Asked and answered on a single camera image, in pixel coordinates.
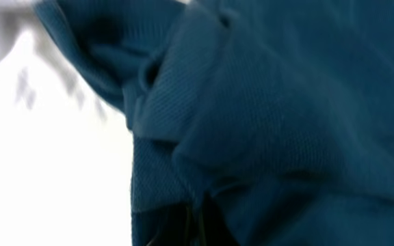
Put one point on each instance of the blue polo shirt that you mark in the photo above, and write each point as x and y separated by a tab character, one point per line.
254	122

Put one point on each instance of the white t-shirt with black print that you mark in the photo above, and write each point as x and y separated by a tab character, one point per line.
65	155

